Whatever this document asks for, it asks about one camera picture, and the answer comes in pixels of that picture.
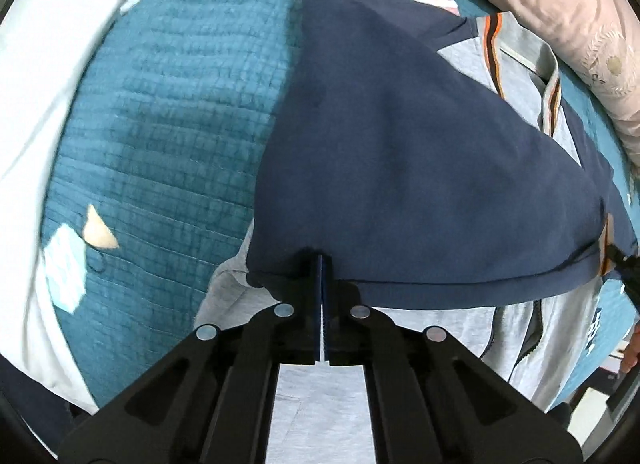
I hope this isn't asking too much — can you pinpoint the navy and grey jacket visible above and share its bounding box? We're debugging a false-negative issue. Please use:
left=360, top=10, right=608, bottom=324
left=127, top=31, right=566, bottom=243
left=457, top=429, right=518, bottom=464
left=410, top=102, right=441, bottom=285
left=195, top=0, right=638, bottom=463

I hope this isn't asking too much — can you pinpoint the pink pillow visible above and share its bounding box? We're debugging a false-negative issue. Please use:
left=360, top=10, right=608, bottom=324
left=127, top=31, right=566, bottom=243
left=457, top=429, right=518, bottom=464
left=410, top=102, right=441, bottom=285
left=488, top=0, right=639, bottom=164

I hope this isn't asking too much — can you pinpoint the white pillow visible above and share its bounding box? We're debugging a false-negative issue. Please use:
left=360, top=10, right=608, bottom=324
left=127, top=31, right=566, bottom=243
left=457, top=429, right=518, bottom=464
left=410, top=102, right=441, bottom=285
left=1, top=0, right=140, bottom=413

